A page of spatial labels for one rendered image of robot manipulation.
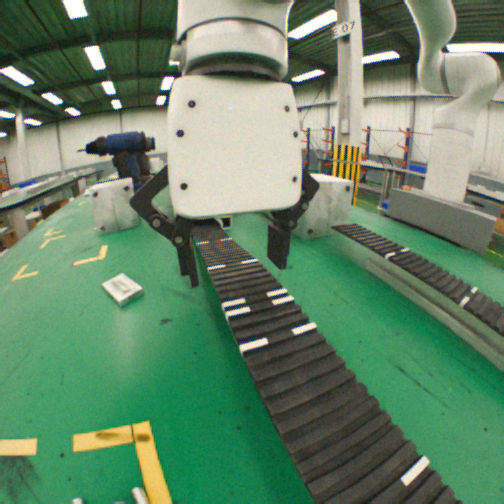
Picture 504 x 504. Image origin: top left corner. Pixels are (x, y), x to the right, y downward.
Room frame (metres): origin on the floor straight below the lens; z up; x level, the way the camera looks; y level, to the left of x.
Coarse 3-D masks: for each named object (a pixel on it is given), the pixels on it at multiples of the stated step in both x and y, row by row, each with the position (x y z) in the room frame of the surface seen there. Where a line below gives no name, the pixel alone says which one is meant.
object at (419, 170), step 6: (378, 156) 2.83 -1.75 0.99; (384, 156) 2.98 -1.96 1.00; (390, 162) 3.11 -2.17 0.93; (390, 168) 2.66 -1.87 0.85; (396, 168) 2.59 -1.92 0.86; (414, 168) 2.51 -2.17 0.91; (420, 168) 2.44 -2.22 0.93; (426, 168) 2.53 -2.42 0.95; (384, 174) 2.72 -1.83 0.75; (420, 174) 2.33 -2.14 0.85; (384, 180) 2.72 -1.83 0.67; (384, 186) 2.72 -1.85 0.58; (390, 192) 3.04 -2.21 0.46; (384, 204) 2.69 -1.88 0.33; (378, 210) 2.73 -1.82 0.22; (384, 210) 2.65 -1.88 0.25; (384, 216) 3.06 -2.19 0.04
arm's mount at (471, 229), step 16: (400, 192) 0.47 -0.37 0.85; (400, 208) 0.46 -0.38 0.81; (416, 208) 0.42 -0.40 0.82; (432, 208) 0.39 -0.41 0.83; (448, 208) 0.35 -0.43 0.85; (464, 208) 0.35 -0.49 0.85; (416, 224) 0.41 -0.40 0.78; (432, 224) 0.38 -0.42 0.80; (448, 224) 0.34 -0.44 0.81; (464, 224) 0.31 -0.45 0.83; (480, 224) 0.28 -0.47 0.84; (464, 240) 0.30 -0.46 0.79; (480, 240) 0.27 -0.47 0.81
